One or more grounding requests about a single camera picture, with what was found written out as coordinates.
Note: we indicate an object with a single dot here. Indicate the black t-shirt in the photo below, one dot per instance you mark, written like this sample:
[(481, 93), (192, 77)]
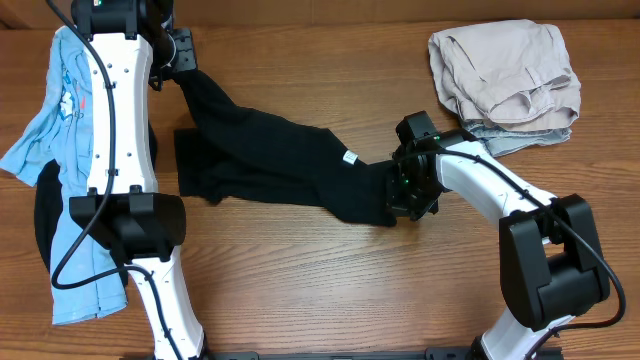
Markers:
[(241, 152)]

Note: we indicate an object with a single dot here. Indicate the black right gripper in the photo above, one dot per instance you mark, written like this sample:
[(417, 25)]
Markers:
[(397, 187)]

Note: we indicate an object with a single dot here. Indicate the folded light denim jeans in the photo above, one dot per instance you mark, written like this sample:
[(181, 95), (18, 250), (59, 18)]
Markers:
[(500, 142)]

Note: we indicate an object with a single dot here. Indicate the folded beige trousers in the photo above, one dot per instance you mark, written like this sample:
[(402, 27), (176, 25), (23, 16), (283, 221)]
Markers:
[(513, 74)]

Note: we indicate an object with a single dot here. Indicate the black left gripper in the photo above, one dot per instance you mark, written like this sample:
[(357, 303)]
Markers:
[(182, 51)]

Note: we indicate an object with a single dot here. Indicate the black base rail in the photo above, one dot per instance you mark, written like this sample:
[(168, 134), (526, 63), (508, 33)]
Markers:
[(350, 355)]

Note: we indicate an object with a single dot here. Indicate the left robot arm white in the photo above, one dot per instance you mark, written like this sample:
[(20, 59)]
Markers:
[(133, 47)]

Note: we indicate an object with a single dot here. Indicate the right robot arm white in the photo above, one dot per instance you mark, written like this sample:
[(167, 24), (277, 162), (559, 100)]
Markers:
[(551, 263)]

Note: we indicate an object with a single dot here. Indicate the light blue t-shirt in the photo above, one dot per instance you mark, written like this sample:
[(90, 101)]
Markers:
[(62, 132)]

